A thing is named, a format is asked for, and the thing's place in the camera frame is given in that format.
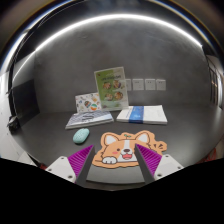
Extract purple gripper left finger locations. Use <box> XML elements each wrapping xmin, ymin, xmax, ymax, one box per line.
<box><xmin>45</xmin><ymin>144</ymin><xmax>96</xmax><ymax>185</ymax></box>

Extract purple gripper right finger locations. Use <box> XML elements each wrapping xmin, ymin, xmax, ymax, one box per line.
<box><xmin>134</xmin><ymin>143</ymin><xmax>185</xmax><ymax>185</ymax></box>

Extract mint green computer mouse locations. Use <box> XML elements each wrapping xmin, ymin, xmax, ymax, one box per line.
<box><xmin>73</xmin><ymin>128</ymin><xmax>90</xmax><ymax>144</ymax></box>

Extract corgi dog shaped mousepad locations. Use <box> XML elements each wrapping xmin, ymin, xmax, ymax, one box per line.
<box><xmin>92</xmin><ymin>130</ymin><xmax>167</xmax><ymax>169</ymax></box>

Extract grey patterned book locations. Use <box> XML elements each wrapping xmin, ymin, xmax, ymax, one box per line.
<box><xmin>65</xmin><ymin>110</ymin><xmax>114</xmax><ymax>129</ymax></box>

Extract white and blue book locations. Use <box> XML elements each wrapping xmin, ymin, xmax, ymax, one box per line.
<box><xmin>116</xmin><ymin>105</ymin><xmax>168</xmax><ymax>125</ymax></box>

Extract colourful patterned small card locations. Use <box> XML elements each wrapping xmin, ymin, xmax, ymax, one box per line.
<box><xmin>75</xmin><ymin>93</ymin><xmax>101</xmax><ymax>113</ymax></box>

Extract acrylic stand food menu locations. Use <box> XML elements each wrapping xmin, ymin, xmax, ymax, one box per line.
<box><xmin>94</xmin><ymin>67</ymin><xmax>129</xmax><ymax>111</ymax></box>

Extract white wall socket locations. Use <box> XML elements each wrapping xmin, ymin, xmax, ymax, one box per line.
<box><xmin>145</xmin><ymin>79</ymin><xmax>156</xmax><ymax>90</ymax></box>
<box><xmin>132</xmin><ymin>79</ymin><xmax>144</xmax><ymax>91</ymax></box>
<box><xmin>156</xmin><ymin>79</ymin><xmax>166</xmax><ymax>91</ymax></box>
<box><xmin>125</xmin><ymin>79</ymin><xmax>132</xmax><ymax>91</ymax></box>

